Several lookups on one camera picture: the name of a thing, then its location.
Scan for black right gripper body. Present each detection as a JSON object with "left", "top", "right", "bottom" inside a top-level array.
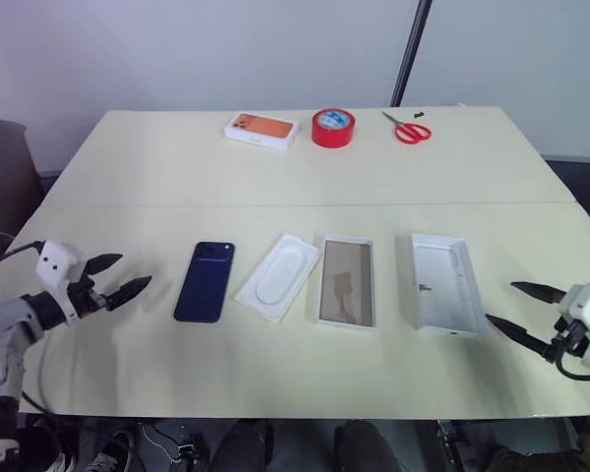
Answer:
[{"left": 544, "top": 314, "right": 590, "bottom": 366}]

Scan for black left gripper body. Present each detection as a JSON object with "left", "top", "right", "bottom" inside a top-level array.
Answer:
[{"left": 68, "top": 273, "right": 114, "bottom": 321}]

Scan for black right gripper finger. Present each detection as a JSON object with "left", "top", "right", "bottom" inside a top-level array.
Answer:
[
  {"left": 509, "top": 280, "right": 569, "bottom": 306},
  {"left": 485, "top": 314, "right": 556, "bottom": 364}
]

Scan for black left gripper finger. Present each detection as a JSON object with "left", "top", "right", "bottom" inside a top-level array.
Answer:
[
  {"left": 84, "top": 253, "right": 125, "bottom": 277},
  {"left": 102, "top": 275, "right": 153, "bottom": 311}
]

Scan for white phone box bottom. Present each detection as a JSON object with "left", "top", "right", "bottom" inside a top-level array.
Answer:
[{"left": 317, "top": 234, "right": 379, "bottom": 333}]

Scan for orange print phone box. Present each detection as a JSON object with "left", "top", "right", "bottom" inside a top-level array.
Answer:
[{"left": 223, "top": 111, "right": 303, "bottom": 151}]

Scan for dark blue smartphone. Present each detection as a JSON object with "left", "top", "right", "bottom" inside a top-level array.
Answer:
[{"left": 172, "top": 240, "right": 237, "bottom": 325}]

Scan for dark chair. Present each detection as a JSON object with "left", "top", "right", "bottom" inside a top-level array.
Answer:
[{"left": 0, "top": 107, "right": 46, "bottom": 238}]

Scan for white plastic tray insert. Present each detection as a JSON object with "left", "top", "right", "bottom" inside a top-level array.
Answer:
[{"left": 233, "top": 232, "right": 324, "bottom": 325}]

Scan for black and white sneaker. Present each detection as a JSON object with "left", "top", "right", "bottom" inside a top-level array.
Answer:
[
  {"left": 84, "top": 431, "right": 135, "bottom": 472},
  {"left": 46, "top": 441, "right": 78, "bottom": 472}
]

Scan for red tape roll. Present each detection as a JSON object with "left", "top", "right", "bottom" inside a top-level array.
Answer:
[{"left": 311, "top": 108, "right": 357, "bottom": 148}]

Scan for black metal pole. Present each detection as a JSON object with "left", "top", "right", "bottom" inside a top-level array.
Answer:
[{"left": 389, "top": 0, "right": 434, "bottom": 107}]

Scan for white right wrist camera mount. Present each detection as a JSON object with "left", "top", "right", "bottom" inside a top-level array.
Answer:
[{"left": 556, "top": 282, "right": 590, "bottom": 369}]

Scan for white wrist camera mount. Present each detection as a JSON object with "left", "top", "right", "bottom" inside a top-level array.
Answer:
[
  {"left": 34, "top": 240, "right": 88, "bottom": 326},
  {"left": 556, "top": 282, "right": 590, "bottom": 369}
]

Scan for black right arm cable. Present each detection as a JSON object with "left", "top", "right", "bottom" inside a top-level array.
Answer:
[{"left": 557, "top": 352, "right": 590, "bottom": 383}]

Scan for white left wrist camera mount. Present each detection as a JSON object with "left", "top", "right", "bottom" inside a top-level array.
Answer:
[{"left": 34, "top": 240, "right": 88, "bottom": 326}]

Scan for red handled scissors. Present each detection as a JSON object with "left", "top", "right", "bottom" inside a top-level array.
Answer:
[{"left": 381, "top": 110, "right": 434, "bottom": 146}]

